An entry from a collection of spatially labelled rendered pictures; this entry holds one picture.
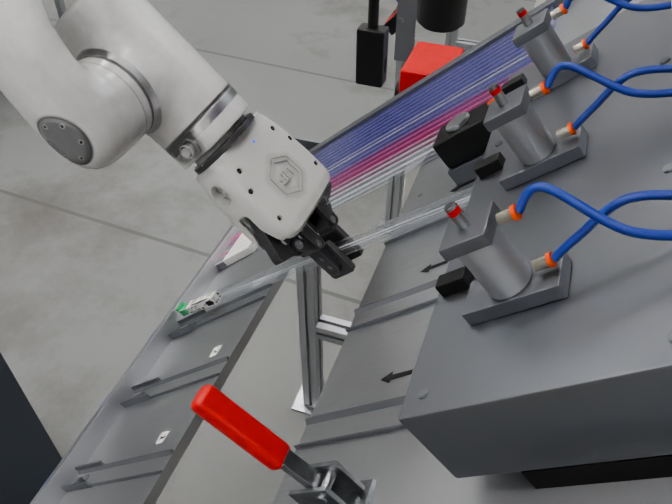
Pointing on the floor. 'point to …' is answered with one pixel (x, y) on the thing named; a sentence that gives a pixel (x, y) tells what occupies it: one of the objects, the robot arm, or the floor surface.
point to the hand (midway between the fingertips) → (336, 252)
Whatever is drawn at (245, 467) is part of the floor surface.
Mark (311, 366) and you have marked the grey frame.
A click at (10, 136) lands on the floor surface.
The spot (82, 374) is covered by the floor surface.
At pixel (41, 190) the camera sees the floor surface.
